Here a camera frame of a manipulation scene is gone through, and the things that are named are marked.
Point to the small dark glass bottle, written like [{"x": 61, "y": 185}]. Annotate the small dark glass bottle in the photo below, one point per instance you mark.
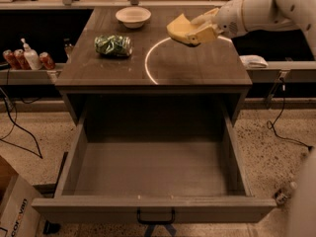
[{"x": 68, "y": 47}]

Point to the white folded cloth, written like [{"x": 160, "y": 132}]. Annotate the white folded cloth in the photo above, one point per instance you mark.
[{"x": 253, "y": 61}]

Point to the white bowl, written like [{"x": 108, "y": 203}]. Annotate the white bowl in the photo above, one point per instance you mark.
[{"x": 133, "y": 17}]

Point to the red soda can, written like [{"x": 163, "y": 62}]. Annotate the red soda can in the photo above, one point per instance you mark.
[
  {"x": 47, "y": 60},
  {"x": 19, "y": 55},
  {"x": 11, "y": 59}
]

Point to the yellow sponge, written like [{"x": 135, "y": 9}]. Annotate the yellow sponge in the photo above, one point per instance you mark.
[{"x": 179, "y": 28}]

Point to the cardboard box with logo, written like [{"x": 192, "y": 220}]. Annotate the cardboard box with logo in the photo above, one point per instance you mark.
[{"x": 17, "y": 217}]

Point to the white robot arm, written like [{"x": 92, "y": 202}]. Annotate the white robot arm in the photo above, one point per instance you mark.
[{"x": 283, "y": 15}]

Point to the white soap dispenser bottle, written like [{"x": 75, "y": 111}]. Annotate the white soap dispenser bottle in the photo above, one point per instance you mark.
[{"x": 31, "y": 56}]

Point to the black drawer handle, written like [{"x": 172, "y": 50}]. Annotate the black drawer handle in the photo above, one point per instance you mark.
[{"x": 155, "y": 217}]

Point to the green chip bag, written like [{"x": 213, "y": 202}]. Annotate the green chip bag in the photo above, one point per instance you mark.
[{"x": 118, "y": 46}]

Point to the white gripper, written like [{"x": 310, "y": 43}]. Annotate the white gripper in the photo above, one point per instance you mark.
[{"x": 229, "y": 20}]

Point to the clear plastic bottle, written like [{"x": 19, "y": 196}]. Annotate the clear plastic bottle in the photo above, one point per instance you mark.
[{"x": 283, "y": 194}]

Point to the open grey drawer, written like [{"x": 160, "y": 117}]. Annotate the open grey drawer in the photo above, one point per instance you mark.
[{"x": 155, "y": 153}]

